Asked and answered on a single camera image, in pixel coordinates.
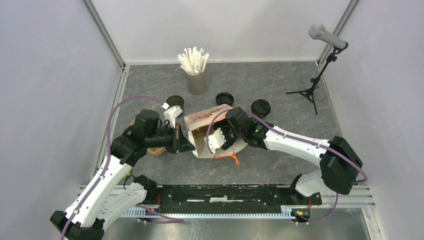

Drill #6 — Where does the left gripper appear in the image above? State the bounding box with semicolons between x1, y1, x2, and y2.
145;122;196;154

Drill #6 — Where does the brown paper takeout bag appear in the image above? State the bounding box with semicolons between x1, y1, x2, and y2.
184;104;245;167

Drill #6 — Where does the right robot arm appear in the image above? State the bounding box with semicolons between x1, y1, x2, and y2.
208;107;368;204

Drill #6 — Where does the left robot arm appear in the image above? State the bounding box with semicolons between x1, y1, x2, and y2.
50;105;195;240

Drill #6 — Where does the grey straw holder cup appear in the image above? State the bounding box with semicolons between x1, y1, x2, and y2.
185;71;208;95

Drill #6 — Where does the green owl number tile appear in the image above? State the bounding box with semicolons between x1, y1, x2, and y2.
123;169;133;180

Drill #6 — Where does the white wrapped straws bundle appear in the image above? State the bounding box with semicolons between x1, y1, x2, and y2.
177;46;210;77

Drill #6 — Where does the black microphone stand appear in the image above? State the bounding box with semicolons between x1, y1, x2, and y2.
285;46;343;115

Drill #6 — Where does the grey microphone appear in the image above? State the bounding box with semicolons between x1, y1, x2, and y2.
308;24;349;50

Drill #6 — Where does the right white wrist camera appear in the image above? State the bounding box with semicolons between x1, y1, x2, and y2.
206;128;226;155

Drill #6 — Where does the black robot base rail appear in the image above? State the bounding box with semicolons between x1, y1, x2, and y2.
142;184;322;217

